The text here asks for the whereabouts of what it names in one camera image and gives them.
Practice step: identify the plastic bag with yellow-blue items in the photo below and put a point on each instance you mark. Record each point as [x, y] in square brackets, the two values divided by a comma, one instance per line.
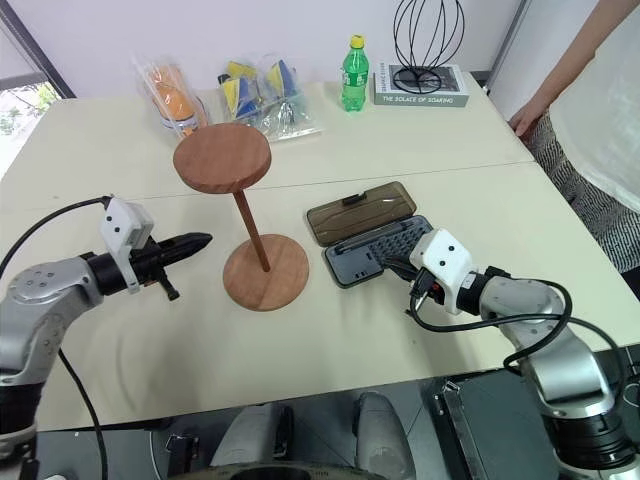
[270, 100]

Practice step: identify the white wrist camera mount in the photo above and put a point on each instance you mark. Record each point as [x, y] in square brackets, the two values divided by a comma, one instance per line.
[440, 255]
[122, 220]

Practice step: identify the plastic bag with orange items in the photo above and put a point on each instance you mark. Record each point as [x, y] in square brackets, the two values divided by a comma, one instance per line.
[172, 95]

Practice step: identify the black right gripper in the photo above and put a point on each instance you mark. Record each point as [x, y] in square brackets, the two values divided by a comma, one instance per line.
[425, 290]

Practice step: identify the small black bracket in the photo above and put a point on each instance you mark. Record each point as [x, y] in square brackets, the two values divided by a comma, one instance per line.
[181, 447]

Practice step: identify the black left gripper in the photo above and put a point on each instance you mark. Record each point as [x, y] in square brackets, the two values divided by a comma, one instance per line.
[147, 257]

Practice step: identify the person's black-white patterned trousers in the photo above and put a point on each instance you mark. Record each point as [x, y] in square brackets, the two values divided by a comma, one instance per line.
[575, 200]

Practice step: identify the green plastic soda bottle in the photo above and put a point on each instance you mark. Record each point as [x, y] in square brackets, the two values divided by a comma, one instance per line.
[355, 80]

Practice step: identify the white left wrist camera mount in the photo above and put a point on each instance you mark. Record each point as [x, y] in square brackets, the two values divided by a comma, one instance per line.
[122, 220]

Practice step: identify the grey hardcover book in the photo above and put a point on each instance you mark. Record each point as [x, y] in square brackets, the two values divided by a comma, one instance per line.
[425, 99]

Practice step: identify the person's bare forearm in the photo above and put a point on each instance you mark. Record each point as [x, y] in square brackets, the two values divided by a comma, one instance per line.
[570, 65]

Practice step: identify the round wooden stand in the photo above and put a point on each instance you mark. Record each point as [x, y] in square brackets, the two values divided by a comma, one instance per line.
[222, 157]

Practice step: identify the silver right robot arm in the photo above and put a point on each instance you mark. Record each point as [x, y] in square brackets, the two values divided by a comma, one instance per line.
[545, 320]

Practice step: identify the person in white shirt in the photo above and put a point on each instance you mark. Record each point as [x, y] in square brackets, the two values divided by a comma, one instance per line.
[610, 125]

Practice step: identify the dark window frame bar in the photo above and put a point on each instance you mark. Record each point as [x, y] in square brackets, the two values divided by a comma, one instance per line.
[40, 50]

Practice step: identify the grey rounded shape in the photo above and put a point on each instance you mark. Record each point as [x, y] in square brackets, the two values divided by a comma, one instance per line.
[380, 435]
[255, 440]

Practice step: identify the person's bare hand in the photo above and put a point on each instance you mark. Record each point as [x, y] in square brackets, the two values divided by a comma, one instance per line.
[527, 120]

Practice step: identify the dark tool case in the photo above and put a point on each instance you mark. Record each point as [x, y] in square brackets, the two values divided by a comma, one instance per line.
[360, 215]

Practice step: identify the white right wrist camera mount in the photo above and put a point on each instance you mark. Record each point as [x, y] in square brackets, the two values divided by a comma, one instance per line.
[440, 255]

